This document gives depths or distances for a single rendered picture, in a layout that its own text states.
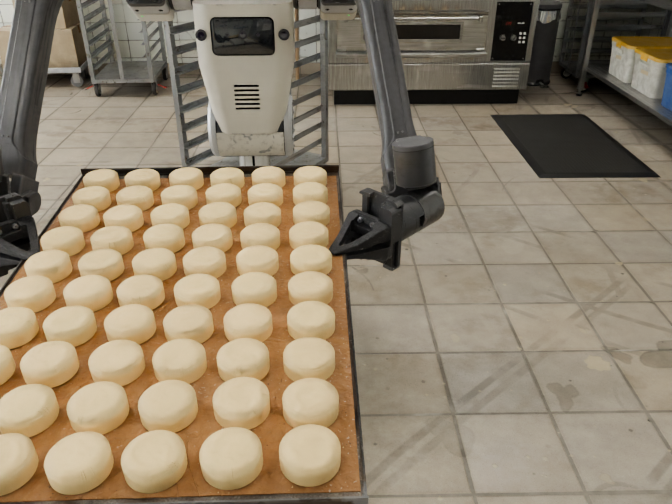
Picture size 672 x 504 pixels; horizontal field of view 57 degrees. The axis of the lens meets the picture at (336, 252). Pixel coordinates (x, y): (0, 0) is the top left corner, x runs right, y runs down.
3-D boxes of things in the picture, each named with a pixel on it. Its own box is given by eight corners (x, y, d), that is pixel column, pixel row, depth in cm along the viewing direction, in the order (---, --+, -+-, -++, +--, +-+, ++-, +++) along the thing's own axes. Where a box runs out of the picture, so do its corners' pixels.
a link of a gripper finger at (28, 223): (2, 252, 74) (-29, 226, 79) (18, 302, 77) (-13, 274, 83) (58, 232, 78) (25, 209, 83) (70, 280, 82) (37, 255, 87)
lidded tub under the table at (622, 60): (602, 71, 480) (609, 35, 468) (663, 71, 480) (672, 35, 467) (621, 83, 447) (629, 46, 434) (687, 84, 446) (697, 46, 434)
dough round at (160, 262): (130, 284, 73) (127, 270, 72) (139, 261, 77) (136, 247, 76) (173, 283, 73) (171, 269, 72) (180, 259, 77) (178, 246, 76)
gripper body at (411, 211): (391, 274, 84) (424, 253, 88) (394, 205, 79) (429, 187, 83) (355, 257, 88) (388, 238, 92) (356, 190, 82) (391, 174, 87)
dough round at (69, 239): (86, 236, 82) (83, 222, 81) (85, 255, 78) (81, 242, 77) (45, 241, 81) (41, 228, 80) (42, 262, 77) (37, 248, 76)
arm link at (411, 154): (436, 195, 99) (382, 204, 98) (430, 123, 94) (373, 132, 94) (457, 221, 88) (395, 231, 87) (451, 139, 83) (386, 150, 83)
